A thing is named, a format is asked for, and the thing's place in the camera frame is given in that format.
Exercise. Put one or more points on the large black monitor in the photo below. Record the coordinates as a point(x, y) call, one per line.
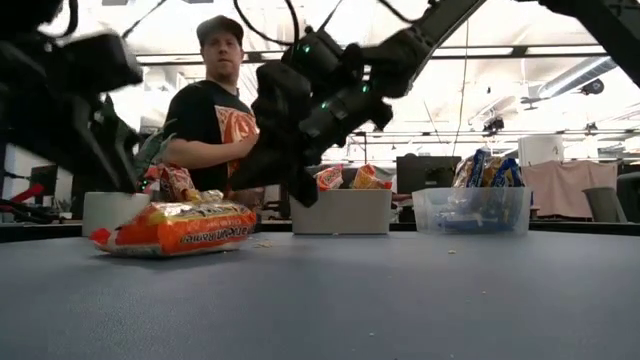
point(425, 172)

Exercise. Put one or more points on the green snake plant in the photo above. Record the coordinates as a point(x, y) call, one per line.
point(150, 152)

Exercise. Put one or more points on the white cabinet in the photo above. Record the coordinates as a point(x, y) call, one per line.
point(540, 150)

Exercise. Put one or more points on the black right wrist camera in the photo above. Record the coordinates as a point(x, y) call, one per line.
point(280, 105)

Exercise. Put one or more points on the black table edge rail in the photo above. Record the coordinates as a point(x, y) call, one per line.
point(575, 228)

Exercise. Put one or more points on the pink cloth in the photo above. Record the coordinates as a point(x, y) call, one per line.
point(570, 185)

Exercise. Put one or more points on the white plastic bin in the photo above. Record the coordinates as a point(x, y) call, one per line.
point(341, 212)

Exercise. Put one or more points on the grey chair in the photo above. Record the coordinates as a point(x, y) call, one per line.
point(602, 204)

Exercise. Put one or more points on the silver ventilation duct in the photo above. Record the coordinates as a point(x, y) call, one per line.
point(575, 75)

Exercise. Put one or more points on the overhead frame beam with lights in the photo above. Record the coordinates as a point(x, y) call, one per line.
point(560, 50)

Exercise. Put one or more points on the clear plastic bin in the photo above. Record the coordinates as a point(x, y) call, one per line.
point(425, 210)

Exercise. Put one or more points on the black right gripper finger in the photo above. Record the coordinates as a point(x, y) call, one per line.
point(265, 167)
point(305, 185)

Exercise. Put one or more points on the small black monitor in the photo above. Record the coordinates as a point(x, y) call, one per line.
point(45, 177)

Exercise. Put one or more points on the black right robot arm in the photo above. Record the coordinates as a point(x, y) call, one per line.
point(425, 35)

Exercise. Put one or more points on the person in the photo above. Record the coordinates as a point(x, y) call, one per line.
point(200, 115)

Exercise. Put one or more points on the black chair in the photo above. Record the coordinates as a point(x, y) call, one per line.
point(631, 195)

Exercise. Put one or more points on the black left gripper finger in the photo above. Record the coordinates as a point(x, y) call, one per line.
point(95, 155)
point(129, 150)

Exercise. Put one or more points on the black ceiling spotlight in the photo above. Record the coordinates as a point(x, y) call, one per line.
point(593, 86)
point(494, 124)

